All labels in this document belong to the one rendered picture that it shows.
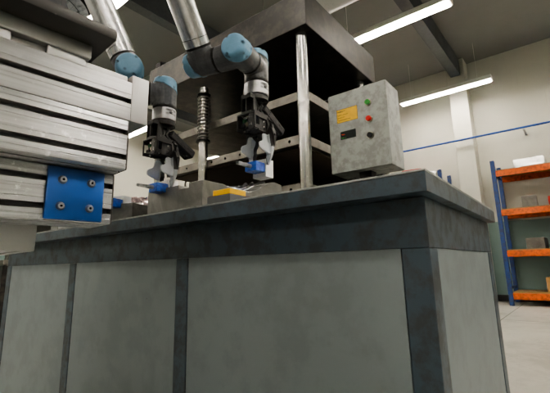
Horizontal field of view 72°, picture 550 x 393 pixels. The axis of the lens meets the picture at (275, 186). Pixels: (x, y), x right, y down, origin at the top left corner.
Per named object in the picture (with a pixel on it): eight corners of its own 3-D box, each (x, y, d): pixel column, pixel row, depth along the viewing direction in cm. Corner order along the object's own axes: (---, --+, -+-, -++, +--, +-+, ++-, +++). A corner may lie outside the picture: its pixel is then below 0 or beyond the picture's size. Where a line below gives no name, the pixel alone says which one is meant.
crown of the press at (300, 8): (308, 91, 178) (304, -21, 191) (146, 147, 256) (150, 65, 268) (380, 136, 244) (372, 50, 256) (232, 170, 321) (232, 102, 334)
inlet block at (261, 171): (244, 170, 103) (243, 151, 104) (230, 173, 106) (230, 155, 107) (273, 178, 113) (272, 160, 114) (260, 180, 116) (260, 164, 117)
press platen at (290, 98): (305, 97, 195) (305, 88, 196) (171, 142, 261) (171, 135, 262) (363, 133, 250) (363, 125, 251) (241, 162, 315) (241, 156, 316)
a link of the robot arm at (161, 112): (166, 117, 129) (182, 110, 124) (166, 129, 128) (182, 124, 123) (147, 110, 123) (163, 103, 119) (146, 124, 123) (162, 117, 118)
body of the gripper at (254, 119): (236, 134, 112) (236, 97, 115) (254, 142, 119) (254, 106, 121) (255, 128, 108) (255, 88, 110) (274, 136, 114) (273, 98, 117)
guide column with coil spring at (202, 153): (200, 304, 209) (204, 86, 236) (193, 303, 213) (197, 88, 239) (207, 303, 214) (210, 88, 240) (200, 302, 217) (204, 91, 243)
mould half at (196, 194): (201, 210, 106) (203, 164, 108) (146, 219, 121) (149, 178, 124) (302, 223, 144) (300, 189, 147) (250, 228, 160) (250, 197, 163)
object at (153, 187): (141, 192, 110) (142, 173, 111) (131, 194, 113) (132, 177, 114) (178, 197, 120) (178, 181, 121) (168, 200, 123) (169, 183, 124)
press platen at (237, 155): (304, 142, 188) (304, 133, 189) (166, 177, 253) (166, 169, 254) (367, 169, 245) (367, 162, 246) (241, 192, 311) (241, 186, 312)
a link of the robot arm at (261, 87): (254, 93, 122) (275, 85, 118) (254, 106, 122) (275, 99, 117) (239, 84, 117) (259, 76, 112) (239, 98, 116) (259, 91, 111)
